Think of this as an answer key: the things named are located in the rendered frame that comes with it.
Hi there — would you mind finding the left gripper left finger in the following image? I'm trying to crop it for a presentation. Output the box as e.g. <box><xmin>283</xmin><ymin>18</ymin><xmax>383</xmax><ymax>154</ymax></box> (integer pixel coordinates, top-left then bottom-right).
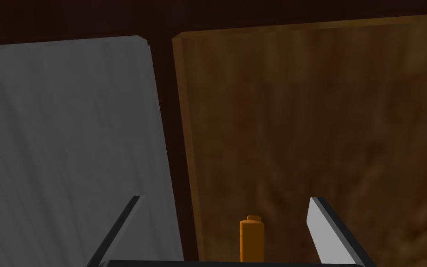
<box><xmin>86</xmin><ymin>195</ymin><xmax>147</xmax><ymax>267</ymax></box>

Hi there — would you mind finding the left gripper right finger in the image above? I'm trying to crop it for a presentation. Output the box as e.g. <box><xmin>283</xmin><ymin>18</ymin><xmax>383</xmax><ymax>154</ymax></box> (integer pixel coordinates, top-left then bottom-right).
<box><xmin>306</xmin><ymin>197</ymin><xmax>377</xmax><ymax>267</ymax></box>

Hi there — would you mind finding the grey cupboard door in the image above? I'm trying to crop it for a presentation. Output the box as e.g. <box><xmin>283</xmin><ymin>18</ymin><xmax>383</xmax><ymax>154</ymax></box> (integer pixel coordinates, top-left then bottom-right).
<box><xmin>0</xmin><ymin>35</ymin><xmax>184</xmax><ymax>267</ymax></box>

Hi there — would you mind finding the brown wooden cupboard door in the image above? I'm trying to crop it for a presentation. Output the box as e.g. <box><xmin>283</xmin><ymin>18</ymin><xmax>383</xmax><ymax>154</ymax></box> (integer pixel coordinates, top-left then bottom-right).
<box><xmin>171</xmin><ymin>13</ymin><xmax>427</xmax><ymax>265</ymax></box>

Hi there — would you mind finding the orange door handle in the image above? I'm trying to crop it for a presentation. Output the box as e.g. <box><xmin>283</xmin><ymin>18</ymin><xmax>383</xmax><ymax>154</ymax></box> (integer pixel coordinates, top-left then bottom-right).
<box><xmin>239</xmin><ymin>215</ymin><xmax>265</xmax><ymax>263</ymax></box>

